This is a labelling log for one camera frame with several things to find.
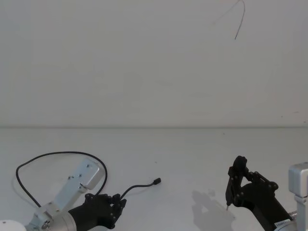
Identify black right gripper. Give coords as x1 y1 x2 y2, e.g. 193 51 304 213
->
225 155 293 231

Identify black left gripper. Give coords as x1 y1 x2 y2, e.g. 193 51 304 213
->
68 192 127 231

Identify white table cloth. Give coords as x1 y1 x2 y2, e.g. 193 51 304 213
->
0 127 308 231

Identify thin black cable with plug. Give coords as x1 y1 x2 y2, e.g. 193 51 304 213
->
15 151 162 208

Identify robot arm with camera bracket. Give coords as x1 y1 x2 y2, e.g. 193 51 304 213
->
0 157 101 231
275 163 308 231

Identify right robot arm with camera bracket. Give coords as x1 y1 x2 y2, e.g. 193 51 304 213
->
275 163 308 231

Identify left robot arm with camera bracket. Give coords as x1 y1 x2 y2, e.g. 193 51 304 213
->
0 157 101 231

